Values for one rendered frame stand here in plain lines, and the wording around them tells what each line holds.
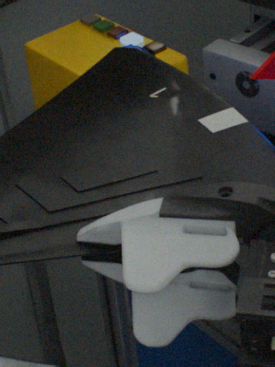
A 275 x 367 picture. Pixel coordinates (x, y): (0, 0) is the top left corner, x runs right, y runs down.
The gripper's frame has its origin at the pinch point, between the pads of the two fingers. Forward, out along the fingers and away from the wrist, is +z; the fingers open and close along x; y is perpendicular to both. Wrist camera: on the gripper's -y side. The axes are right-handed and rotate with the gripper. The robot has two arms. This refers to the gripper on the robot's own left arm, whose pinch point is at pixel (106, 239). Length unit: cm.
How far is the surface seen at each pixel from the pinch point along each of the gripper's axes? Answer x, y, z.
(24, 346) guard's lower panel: 95, -59, 45
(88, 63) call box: 14.9, -38.0, 14.0
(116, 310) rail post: 53, -37, 16
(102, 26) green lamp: 15.1, -45.1, 14.4
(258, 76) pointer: 2.0, -19.0, -6.1
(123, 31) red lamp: 15.0, -44.1, 11.8
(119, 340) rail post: 59, -36, 16
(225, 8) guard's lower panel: 51, -107, 13
